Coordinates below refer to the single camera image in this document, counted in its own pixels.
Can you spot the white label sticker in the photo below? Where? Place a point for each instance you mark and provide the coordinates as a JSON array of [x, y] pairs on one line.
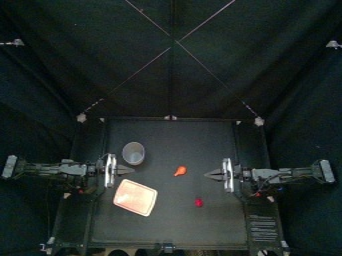
[[262, 228]]

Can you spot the grey plastic cup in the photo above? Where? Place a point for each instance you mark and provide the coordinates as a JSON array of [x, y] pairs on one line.
[[133, 153]]

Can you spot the metal frame centre bracket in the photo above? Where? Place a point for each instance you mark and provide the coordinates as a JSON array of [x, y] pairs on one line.
[[169, 117]]

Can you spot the pink rectangular plate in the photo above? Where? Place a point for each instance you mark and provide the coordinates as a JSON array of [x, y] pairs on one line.
[[135, 197]]

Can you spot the orange toy drumstick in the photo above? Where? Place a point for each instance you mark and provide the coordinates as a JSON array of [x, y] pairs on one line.
[[180, 171]]

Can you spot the metal frame corner bracket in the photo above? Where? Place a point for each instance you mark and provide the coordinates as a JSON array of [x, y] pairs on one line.
[[80, 117], [258, 121], [13, 42], [332, 44]]

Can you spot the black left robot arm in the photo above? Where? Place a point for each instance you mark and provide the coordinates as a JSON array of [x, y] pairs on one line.
[[48, 169]]

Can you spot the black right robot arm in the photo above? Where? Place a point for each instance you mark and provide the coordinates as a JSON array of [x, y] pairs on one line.
[[288, 173]]

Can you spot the small red toy fruit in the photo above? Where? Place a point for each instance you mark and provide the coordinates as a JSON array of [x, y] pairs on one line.
[[198, 202]]

